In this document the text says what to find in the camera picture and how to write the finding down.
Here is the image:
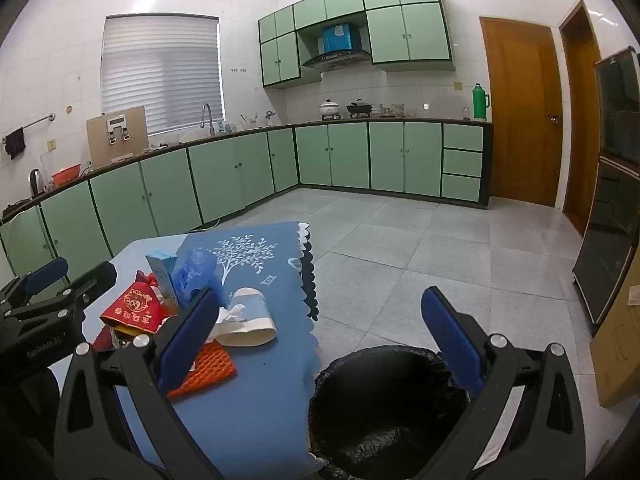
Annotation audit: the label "blue plastic bag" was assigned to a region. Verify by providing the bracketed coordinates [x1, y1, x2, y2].
[171, 247, 223, 306]

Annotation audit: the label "wooden door frame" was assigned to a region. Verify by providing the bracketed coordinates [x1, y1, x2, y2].
[558, 0, 603, 236]

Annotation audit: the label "wooden door with handle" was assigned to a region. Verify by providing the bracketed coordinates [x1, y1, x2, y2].
[479, 16, 563, 208]

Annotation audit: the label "green lower cabinets with counter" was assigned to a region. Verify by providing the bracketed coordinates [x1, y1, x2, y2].
[0, 117, 495, 281]

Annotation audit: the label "large flat cardboard box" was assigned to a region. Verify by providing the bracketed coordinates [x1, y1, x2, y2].
[590, 280, 640, 408]

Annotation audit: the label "blue box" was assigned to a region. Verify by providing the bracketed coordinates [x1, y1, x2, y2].
[322, 23, 357, 54]

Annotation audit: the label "black glass cabinet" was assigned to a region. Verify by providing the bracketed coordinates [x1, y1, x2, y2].
[572, 46, 640, 323]

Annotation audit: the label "orange foam net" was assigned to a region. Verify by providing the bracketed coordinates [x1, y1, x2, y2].
[167, 342, 238, 399]

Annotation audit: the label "green thermos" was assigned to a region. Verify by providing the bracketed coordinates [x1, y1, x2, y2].
[472, 83, 492, 121]

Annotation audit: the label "red basin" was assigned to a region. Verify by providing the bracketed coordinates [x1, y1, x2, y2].
[51, 164, 81, 186]

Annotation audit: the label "white window blind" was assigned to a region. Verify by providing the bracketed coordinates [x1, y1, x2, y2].
[101, 14, 226, 136]

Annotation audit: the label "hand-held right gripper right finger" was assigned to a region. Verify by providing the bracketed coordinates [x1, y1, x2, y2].
[421, 286, 587, 480]

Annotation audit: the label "dark towel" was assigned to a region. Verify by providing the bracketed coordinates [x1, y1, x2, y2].
[4, 128, 27, 160]

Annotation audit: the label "brown cardboard box with handles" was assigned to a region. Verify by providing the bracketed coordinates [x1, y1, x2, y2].
[86, 106, 149, 170]

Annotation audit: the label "white paper cup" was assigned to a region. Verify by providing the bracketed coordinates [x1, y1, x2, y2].
[217, 287, 278, 347]

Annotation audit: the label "trash bin with black liner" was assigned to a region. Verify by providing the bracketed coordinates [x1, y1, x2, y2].
[307, 345, 473, 480]

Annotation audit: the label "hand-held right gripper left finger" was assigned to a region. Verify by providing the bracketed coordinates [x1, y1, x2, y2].
[54, 287, 223, 480]

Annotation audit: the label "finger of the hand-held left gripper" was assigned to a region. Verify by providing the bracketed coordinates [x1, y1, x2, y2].
[7, 261, 118, 333]
[0, 257, 70, 312]

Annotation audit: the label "metal towel rail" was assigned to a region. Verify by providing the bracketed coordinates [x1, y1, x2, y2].
[2, 114, 56, 141]

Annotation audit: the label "light blue carton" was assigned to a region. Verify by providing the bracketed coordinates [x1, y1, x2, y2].
[146, 251, 181, 311]

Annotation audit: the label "white tissue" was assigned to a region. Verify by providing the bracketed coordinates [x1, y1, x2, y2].
[209, 305, 246, 341]

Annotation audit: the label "green upper cabinets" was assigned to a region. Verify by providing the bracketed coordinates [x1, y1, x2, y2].
[258, 0, 457, 90]

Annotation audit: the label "range hood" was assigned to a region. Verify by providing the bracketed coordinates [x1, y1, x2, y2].
[301, 50, 372, 72]

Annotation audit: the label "red and yellow packet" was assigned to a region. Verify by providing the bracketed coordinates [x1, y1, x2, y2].
[94, 270, 173, 351]

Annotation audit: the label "blue tablecloth table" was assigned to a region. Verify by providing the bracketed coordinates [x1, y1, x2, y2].
[47, 221, 326, 476]

